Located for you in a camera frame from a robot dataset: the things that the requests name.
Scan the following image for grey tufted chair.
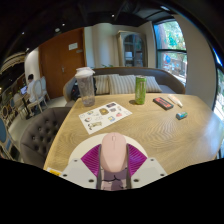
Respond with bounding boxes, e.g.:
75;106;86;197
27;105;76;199
19;106;73;169

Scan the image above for wooden glass-door cabinet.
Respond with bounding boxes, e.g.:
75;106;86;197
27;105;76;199
116;30;148;68

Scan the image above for white chair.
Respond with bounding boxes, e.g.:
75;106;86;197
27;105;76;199
26;76;50;118

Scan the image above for black and red box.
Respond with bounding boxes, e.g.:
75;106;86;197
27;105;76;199
152;96;175;111

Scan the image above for person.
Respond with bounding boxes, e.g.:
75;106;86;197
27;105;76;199
25;73;40;104

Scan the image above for white tube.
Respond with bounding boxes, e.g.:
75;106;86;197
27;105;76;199
167;94;184;109

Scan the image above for small teal pack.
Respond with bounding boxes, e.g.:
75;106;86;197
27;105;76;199
175;111;189;121

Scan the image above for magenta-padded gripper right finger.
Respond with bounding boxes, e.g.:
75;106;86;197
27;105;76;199
125;143;168;190

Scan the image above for small yellow card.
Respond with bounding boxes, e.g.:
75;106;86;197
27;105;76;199
46;167;63;177

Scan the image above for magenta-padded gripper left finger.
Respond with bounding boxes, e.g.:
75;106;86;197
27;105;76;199
61;143;103;190

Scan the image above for blue padded chair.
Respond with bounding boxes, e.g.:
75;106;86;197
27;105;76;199
0;116;14;159

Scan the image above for striped cushion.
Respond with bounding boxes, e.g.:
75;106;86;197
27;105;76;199
145;75;163;94
108;73;138;95
93;74;111;96

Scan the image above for brown curved sofa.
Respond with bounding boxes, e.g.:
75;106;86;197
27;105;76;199
63;66;186;103

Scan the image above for brown wooden door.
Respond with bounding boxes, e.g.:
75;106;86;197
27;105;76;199
39;28;86;100

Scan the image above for pink computer mouse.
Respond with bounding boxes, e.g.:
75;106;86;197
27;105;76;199
99;132;128;174

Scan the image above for white sticker sheet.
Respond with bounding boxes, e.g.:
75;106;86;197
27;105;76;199
78;101;133;135

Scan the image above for black backpack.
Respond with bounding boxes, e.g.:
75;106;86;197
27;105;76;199
69;78;98;102

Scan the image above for green drink can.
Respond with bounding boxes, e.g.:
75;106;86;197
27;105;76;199
134;75;148;106

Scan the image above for clear shaker bottle white lid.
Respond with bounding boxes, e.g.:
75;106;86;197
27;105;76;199
74;66;97;108

